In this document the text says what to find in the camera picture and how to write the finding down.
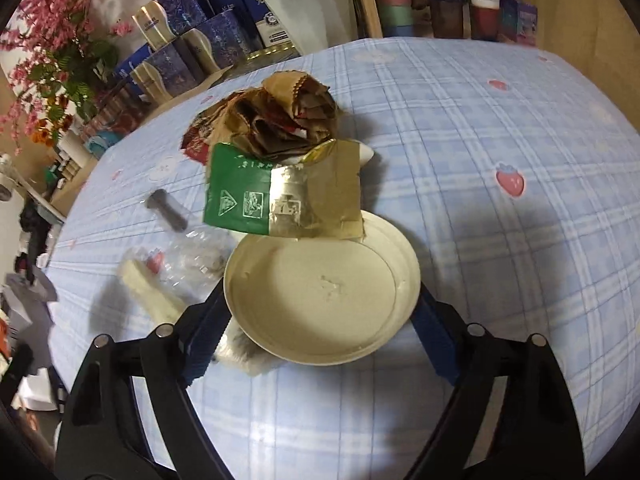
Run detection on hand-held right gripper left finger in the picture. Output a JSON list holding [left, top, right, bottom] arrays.
[[54, 280, 233, 480]]

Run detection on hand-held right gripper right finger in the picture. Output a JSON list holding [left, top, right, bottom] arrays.
[[405, 280, 586, 480]]

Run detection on green and gold wrapper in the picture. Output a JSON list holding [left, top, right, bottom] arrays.
[[202, 140, 366, 241]]

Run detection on crumpled tissue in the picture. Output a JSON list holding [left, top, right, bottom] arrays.
[[215, 320, 281, 376]]

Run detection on white stick packet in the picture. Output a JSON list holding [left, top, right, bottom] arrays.
[[119, 257, 186, 326]]

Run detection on clear plastic wrapper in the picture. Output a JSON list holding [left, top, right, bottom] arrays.
[[125, 230, 236, 306]]

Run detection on blue plaid tablecloth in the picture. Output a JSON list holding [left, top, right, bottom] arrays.
[[42, 37, 640, 480]]

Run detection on white cylindrical vase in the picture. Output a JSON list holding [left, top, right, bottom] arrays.
[[57, 130, 98, 161]]

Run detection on crumpled brown paper bag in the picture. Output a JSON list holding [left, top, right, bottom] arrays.
[[180, 71, 341, 166]]

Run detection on orange flower bunch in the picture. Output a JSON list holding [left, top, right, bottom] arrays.
[[32, 95, 73, 148]]

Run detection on blue and gold gift box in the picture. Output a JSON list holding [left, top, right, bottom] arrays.
[[132, 0, 216, 51], [180, 10, 251, 73], [130, 42, 198, 106]]

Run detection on flat blue box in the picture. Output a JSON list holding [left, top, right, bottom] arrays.
[[112, 42, 156, 81]]

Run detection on brown cup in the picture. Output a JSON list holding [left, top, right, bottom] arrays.
[[431, 0, 471, 40]]

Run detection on blue and white box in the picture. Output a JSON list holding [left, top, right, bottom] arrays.
[[250, 0, 301, 53]]

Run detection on red paper cup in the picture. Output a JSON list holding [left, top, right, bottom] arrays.
[[468, 0, 501, 41]]

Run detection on purple box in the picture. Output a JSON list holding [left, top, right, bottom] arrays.
[[497, 0, 538, 46]]

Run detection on pink blossom bouquet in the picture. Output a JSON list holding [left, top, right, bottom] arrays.
[[0, 0, 136, 151]]

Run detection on small dark blue box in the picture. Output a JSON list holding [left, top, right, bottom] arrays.
[[202, 0, 251, 18]]

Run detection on white faceted vase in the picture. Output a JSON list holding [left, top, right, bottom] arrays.
[[262, 0, 358, 56]]

